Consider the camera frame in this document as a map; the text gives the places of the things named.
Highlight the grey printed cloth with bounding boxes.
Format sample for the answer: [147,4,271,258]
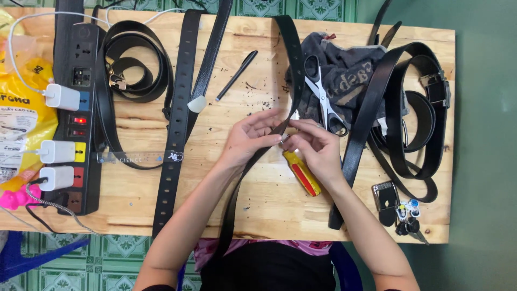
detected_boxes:
[284,32,409,135]

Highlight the coiled black belt silver buckle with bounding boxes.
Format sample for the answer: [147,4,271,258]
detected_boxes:
[383,42,451,181]

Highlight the black power strip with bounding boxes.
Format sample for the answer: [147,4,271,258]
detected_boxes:
[53,23,102,216]

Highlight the blue plastic stool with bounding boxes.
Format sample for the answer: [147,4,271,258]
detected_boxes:
[0,230,92,283]

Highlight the grey braided cable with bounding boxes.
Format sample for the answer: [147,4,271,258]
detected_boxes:
[26,182,100,236]

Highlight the white charger on red socket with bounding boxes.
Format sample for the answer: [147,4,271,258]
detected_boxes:
[39,166,75,192]

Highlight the person's left hand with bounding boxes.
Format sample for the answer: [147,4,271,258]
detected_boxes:
[218,108,284,173]

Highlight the short white cable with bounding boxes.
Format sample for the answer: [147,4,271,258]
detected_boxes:
[105,5,186,26]

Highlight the black handled scissors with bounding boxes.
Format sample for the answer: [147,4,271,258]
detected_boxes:
[303,54,350,137]

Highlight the white charger on blue socket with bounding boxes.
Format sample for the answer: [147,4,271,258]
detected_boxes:
[44,84,81,111]

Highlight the clear plastic ruler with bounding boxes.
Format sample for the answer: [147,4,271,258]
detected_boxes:
[96,150,185,165]

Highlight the pink rubber toy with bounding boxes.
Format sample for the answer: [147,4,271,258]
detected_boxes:
[0,184,43,211]

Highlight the coiled black belt brass buckle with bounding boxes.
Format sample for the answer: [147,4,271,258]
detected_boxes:
[95,20,175,171]

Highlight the long plain black belt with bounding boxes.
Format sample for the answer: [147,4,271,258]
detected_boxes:
[213,15,306,261]

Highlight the long white charging cable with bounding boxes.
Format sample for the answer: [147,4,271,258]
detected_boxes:
[7,11,111,96]

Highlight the yellow plastic bag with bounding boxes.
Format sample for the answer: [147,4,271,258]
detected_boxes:
[0,8,60,191]

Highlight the white translucent wax block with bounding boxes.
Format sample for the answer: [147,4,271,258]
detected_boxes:
[187,95,208,114]

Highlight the small coiled black belt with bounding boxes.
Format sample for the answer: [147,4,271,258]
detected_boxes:
[368,91,439,203]

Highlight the yellow red screwdriver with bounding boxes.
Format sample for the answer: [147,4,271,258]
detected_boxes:
[281,134,323,198]

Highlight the thin black cable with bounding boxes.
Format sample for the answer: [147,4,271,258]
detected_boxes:
[25,176,55,234]

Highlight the grained black leather belt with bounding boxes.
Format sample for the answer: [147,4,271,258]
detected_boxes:
[185,0,234,140]

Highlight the narrow black belt end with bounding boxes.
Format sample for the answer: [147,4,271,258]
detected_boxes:
[367,0,403,47]

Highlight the person's right hand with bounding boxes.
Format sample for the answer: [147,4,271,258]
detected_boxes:
[281,118,350,190]

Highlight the person's black trousers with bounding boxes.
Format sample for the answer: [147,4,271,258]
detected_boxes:
[200,242,337,291]

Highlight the wide black perforated belt strap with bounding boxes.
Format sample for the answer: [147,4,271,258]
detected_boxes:
[152,9,207,239]

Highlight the bunch of keys with charms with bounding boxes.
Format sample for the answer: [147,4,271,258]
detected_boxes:
[394,198,431,246]

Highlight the smooth black belt strap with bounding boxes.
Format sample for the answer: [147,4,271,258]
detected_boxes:
[327,42,409,230]

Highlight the black pen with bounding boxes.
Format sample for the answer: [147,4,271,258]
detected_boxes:
[214,50,259,103]

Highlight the loose silver black belt buckle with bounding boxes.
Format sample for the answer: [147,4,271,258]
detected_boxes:
[371,181,401,227]

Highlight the white charger on yellow socket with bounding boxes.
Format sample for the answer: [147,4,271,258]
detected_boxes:
[39,140,76,165]

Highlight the person's pink patterned shirt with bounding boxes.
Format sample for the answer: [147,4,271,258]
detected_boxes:
[193,238,334,272]

